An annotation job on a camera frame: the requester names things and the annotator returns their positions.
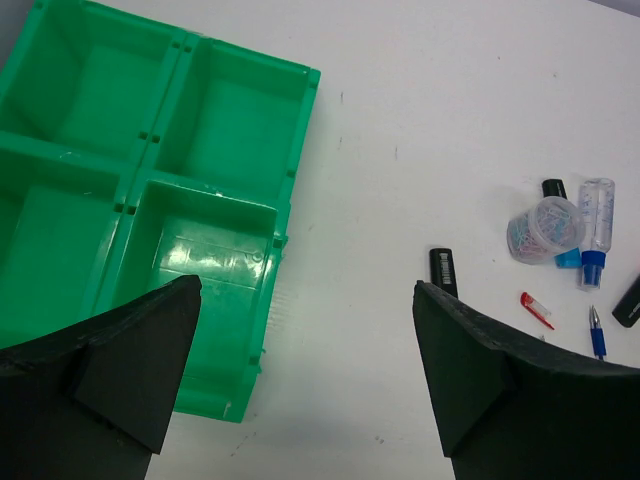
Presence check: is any pink-capped black highlighter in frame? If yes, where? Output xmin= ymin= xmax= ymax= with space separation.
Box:
xmin=612 ymin=276 xmax=640 ymax=328

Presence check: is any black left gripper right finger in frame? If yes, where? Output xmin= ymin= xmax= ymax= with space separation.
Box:
xmin=412 ymin=281 xmax=639 ymax=479

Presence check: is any red transparent pen cap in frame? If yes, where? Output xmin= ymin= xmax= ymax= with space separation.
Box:
xmin=520 ymin=292 xmax=555 ymax=330

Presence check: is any clear jar of paperclips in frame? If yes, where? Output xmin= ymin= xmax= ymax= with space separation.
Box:
xmin=506 ymin=196 xmax=585 ymax=265

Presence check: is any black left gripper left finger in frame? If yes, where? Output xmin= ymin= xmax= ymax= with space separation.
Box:
xmin=1 ymin=275 xmax=202 ymax=479

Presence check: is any blue-capped black highlighter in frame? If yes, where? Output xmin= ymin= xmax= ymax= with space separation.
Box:
xmin=541 ymin=178 xmax=583 ymax=270

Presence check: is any orange-capped black highlighter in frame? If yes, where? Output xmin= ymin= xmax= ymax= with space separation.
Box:
xmin=429 ymin=248 xmax=458 ymax=298

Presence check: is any green four-compartment plastic bin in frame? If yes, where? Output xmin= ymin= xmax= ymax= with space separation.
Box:
xmin=1 ymin=1 xmax=321 ymax=423

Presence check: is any clear glue bottle blue cap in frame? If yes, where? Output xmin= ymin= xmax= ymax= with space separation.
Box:
xmin=579 ymin=178 xmax=615 ymax=289

